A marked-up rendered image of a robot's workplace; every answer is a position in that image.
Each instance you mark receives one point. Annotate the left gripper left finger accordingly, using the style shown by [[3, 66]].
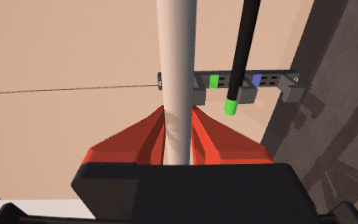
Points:
[[134, 144]]

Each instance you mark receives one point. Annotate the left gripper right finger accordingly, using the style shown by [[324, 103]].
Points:
[[223, 145]]

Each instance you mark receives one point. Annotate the black metal bar with green ends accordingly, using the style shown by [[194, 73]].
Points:
[[245, 35]]

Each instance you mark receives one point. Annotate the grey metal bar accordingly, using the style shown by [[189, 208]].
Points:
[[177, 35]]

